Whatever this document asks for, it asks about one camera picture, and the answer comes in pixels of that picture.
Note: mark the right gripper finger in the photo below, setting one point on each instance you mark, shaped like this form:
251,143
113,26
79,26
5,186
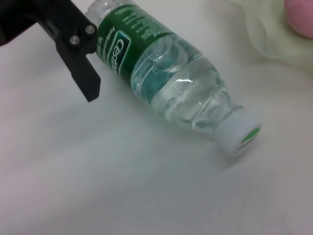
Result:
73,49

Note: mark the clear green-label water bottle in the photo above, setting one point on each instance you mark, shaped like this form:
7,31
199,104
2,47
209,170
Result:
171,73

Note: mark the pink toy peach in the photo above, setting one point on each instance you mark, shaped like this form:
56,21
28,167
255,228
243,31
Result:
303,17

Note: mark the green wavy glass fruit plate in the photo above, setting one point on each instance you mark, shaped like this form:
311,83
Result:
269,49

